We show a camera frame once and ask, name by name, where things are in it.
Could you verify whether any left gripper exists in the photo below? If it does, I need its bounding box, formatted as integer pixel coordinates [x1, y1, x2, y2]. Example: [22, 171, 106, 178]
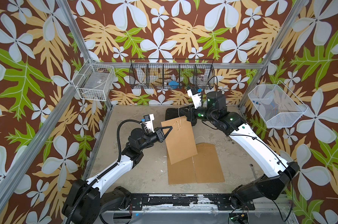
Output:
[137, 125, 170, 153]

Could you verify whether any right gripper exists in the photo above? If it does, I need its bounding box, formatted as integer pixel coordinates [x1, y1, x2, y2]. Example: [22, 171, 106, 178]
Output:
[179, 104, 219, 125]

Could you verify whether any brown file bag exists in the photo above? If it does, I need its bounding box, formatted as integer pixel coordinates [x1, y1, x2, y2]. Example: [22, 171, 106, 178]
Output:
[193, 143, 225, 183]
[161, 117, 197, 164]
[167, 156, 197, 185]

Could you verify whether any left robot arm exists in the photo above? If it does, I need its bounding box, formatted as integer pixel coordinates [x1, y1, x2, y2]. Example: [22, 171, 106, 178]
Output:
[62, 119, 173, 224]

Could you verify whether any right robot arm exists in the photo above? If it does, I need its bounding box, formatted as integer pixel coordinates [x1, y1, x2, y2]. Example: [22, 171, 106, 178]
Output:
[178, 88, 300, 209]

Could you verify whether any black tool case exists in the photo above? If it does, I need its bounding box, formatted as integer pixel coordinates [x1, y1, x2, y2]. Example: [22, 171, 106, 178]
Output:
[165, 108, 197, 126]

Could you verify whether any blue item in basket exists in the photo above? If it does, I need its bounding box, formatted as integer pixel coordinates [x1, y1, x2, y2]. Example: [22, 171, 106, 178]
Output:
[169, 80, 180, 90]

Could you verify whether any silver wrench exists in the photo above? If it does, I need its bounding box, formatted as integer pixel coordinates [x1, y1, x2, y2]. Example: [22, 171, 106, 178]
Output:
[250, 164, 257, 180]

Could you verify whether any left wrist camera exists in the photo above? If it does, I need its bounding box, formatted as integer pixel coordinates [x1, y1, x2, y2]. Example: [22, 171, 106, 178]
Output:
[141, 114, 155, 133]

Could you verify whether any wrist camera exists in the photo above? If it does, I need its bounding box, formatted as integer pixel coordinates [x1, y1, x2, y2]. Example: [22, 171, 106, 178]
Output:
[187, 87, 202, 109]
[141, 114, 155, 133]

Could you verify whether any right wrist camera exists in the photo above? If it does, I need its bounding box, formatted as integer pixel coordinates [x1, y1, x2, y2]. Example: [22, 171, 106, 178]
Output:
[187, 87, 202, 109]

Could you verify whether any black wire basket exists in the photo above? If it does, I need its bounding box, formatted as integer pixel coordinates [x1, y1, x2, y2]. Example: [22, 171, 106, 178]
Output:
[128, 58, 218, 90]

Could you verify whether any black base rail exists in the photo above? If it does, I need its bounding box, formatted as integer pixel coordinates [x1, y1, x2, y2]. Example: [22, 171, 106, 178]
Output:
[104, 193, 255, 211]

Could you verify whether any white wire basket left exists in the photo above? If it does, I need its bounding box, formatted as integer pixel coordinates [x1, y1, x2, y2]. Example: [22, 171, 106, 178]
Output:
[73, 63, 116, 101]

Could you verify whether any white wire basket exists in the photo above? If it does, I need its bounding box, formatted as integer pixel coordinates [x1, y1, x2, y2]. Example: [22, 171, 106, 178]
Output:
[248, 81, 309, 128]
[73, 63, 116, 101]

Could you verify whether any white wire basket right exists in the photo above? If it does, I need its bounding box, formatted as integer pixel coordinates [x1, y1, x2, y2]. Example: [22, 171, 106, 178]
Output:
[248, 81, 309, 128]

